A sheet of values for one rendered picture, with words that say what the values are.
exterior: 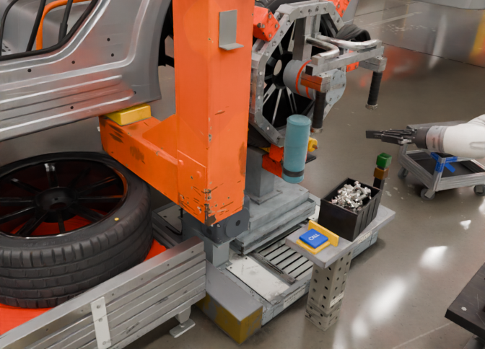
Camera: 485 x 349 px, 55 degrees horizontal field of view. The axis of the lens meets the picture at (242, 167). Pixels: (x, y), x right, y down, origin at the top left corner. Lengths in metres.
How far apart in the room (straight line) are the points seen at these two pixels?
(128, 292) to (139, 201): 0.31
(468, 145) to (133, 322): 1.22
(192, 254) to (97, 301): 0.36
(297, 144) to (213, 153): 0.47
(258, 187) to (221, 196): 0.68
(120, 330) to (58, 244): 0.35
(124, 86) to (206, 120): 0.52
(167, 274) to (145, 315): 0.16
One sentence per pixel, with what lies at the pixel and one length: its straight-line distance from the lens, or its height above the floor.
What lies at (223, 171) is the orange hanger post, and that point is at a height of 0.71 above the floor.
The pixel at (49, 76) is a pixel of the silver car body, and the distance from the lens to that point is 1.64.
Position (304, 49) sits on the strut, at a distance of 1.80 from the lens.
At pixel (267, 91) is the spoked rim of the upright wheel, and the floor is 0.78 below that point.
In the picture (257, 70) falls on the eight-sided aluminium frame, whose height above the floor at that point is 0.93.
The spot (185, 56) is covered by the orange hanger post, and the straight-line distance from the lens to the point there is 1.33.
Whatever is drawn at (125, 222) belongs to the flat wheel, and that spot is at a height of 0.50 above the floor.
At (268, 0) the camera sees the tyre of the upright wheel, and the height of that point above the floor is 1.13.
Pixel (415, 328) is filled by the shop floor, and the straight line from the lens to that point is 2.05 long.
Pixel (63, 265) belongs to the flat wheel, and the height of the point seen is 0.44.
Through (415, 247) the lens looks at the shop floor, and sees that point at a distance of 2.45.
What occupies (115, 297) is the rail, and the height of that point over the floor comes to 0.35.
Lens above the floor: 1.43
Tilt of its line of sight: 30 degrees down
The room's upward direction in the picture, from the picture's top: 3 degrees clockwise
